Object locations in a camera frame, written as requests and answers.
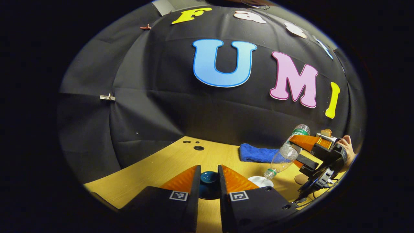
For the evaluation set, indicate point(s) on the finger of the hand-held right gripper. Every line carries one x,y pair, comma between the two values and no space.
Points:
302,141
305,161

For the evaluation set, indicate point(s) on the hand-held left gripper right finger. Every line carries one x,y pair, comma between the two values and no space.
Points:
223,200

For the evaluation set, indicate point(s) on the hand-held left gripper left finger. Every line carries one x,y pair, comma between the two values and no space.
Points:
195,200

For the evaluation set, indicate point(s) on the round brown coaster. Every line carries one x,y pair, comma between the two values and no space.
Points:
300,179

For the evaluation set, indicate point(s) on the clear plastic water bottle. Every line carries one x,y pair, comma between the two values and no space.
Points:
284,155

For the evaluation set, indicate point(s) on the teal teacup lid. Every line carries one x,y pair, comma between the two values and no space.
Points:
209,178

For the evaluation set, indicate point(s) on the teacup with white inside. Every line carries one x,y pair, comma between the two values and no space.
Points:
257,181

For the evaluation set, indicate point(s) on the toast slice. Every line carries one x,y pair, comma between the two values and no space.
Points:
326,132

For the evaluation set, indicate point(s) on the blue towel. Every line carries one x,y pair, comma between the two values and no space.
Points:
257,153

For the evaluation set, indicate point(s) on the black backdrop cloth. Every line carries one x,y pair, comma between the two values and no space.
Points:
178,97

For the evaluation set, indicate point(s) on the white clip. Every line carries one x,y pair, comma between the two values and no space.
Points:
107,97

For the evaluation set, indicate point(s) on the pink clip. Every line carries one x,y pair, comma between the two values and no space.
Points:
145,27

